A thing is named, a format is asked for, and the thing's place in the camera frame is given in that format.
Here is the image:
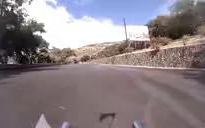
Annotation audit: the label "dry hillside with shrubs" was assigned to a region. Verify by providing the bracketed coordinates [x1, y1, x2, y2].
[48, 39, 152, 64]

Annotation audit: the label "grey asphalt road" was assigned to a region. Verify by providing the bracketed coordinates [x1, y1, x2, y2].
[0, 63, 205, 128]

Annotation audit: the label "utility pole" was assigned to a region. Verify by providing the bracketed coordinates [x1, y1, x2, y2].
[122, 17, 129, 44]

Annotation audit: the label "robot's own part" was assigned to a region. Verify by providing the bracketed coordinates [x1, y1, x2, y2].
[132, 119, 145, 128]
[61, 120, 72, 128]

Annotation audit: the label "large dark green tree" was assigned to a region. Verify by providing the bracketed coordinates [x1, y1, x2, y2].
[0, 0, 52, 65]

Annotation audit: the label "bushes on slope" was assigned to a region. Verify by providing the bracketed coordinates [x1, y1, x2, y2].
[147, 0, 205, 41]

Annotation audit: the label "stone retaining wall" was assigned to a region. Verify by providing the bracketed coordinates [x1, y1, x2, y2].
[91, 41, 205, 70]

